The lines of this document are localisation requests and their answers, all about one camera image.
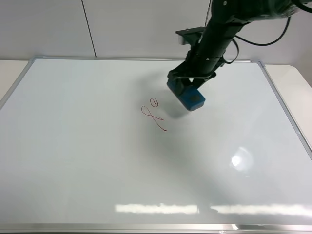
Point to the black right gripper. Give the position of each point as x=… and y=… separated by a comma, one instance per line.
x=198, y=64

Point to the blue board eraser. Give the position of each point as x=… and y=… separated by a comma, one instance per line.
x=191, y=99

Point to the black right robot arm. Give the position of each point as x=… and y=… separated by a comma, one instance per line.
x=209, y=43

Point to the red marker scribble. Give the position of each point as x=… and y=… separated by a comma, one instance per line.
x=147, y=112

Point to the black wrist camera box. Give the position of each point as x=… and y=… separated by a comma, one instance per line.
x=190, y=36

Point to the white whiteboard with aluminium frame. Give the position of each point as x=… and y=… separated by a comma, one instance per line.
x=77, y=155

